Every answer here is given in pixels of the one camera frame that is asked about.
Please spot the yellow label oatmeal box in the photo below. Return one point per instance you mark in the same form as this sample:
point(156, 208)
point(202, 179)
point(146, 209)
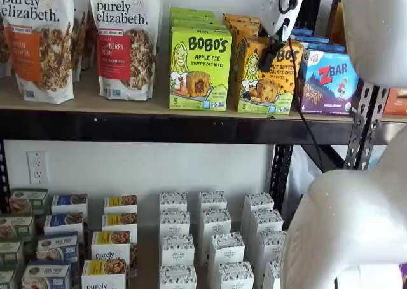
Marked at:
point(105, 274)
point(119, 222)
point(111, 246)
point(121, 203)

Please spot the green label oatmeal box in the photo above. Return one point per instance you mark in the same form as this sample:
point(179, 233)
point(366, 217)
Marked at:
point(8, 279)
point(11, 254)
point(28, 200)
point(17, 227)

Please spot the granola bag red label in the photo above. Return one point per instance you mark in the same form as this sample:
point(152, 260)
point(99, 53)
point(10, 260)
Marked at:
point(127, 63)

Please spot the orange Bobo's oat bites box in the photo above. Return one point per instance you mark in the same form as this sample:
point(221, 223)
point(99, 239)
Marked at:
point(238, 17)
point(245, 30)
point(270, 92)

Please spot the black metal shelf rack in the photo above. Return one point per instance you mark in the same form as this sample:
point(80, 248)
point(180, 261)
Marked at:
point(159, 127)

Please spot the orange brown snack box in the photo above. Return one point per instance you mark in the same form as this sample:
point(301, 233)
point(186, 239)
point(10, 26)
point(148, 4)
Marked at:
point(395, 101)

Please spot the wooden shelf board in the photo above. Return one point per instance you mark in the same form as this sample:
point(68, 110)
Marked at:
point(127, 106)

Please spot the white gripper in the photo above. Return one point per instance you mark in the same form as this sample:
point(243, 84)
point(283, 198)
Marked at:
point(270, 12)

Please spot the green Bobo's apple pie box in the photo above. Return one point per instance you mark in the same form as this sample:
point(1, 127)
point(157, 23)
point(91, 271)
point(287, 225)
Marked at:
point(197, 25)
point(200, 79)
point(194, 18)
point(190, 11)

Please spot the granola bag orange label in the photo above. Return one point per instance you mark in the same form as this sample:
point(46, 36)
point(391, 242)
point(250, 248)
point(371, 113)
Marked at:
point(38, 63)

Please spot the white patterned cartons group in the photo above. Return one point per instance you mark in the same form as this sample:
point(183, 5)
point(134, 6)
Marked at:
point(146, 254)

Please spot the white granola bag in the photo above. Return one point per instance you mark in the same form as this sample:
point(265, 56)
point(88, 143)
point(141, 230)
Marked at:
point(81, 41)
point(4, 47)

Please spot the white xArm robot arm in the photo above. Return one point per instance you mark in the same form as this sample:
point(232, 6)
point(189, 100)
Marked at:
point(349, 222)

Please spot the white floral print box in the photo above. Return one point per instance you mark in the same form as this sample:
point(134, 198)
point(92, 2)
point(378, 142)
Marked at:
point(271, 247)
point(173, 201)
point(267, 220)
point(226, 251)
point(177, 251)
point(178, 278)
point(213, 200)
point(216, 220)
point(273, 276)
point(258, 201)
point(236, 276)
point(175, 222)

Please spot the blue label oatmeal box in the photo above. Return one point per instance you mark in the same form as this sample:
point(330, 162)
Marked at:
point(57, 247)
point(70, 203)
point(63, 224)
point(46, 276)

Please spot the blue purple ZBar box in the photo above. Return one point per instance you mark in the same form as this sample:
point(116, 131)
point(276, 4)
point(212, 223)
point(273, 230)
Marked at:
point(327, 85)
point(324, 49)
point(305, 32)
point(313, 40)

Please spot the white wall outlet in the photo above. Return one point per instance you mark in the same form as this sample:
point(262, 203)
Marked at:
point(37, 166)

